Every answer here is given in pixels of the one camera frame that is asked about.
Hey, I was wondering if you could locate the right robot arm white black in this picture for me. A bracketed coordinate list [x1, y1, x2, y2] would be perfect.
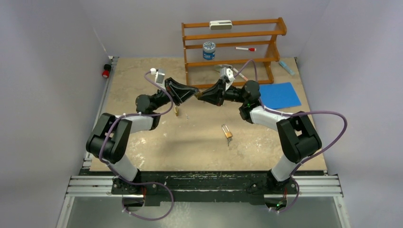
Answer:
[196, 79, 322, 193]

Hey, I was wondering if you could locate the grey stapler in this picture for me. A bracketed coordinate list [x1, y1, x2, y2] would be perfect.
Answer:
[214, 64, 233, 72]

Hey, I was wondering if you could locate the white rectangular box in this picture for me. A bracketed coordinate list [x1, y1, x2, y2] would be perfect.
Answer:
[209, 20, 233, 31]

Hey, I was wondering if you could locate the white pen on table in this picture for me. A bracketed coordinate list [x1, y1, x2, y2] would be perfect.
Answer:
[233, 68, 249, 81]

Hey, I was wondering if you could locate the white red marker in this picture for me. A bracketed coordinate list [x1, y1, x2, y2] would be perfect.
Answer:
[235, 47, 256, 52]

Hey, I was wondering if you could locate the red emergency stop button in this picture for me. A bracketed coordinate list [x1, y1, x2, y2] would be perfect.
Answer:
[102, 64, 112, 78]

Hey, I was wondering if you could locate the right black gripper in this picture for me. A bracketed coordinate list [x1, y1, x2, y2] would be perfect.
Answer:
[197, 78, 247, 107]

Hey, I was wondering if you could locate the long shackle brass padlock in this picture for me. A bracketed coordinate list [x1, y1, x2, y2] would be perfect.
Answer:
[221, 124, 233, 139]

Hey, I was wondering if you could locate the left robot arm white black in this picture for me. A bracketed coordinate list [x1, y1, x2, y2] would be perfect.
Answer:
[86, 77, 199, 194]

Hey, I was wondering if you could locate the orange wooden shelf rack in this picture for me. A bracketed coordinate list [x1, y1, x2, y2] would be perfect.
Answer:
[181, 17, 288, 91]

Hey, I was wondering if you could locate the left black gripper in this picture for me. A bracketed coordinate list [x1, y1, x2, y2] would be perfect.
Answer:
[152, 79, 199, 112]

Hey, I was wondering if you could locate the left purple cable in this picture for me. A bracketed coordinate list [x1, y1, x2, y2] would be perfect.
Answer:
[98, 71, 175, 185]

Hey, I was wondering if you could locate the aluminium rail frame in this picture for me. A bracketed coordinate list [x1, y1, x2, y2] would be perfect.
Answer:
[57, 56, 350, 228]

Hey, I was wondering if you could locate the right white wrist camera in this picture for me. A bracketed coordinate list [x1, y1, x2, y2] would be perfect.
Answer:
[220, 67, 235, 89]

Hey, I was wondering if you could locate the light blue eraser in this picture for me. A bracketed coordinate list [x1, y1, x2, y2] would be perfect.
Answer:
[278, 61, 295, 76]

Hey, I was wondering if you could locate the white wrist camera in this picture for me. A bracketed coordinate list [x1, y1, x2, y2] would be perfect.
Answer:
[150, 68, 165, 86]
[220, 67, 235, 89]

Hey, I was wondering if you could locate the blue white jar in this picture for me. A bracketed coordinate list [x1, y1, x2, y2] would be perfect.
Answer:
[202, 41, 216, 60]

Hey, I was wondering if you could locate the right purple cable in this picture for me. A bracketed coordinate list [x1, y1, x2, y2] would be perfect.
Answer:
[234, 59, 348, 177]

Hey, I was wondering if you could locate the large brass padlock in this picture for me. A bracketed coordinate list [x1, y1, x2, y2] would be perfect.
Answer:
[174, 106, 179, 117]

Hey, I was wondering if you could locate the black base frame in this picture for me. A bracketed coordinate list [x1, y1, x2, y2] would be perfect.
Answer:
[69, 171, 332, 209]

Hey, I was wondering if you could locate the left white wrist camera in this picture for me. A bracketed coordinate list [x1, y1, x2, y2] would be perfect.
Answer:
[150, 68, 165, 86]

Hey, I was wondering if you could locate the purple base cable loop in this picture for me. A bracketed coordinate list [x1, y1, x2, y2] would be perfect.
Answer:
[113, 180, 176, 221]

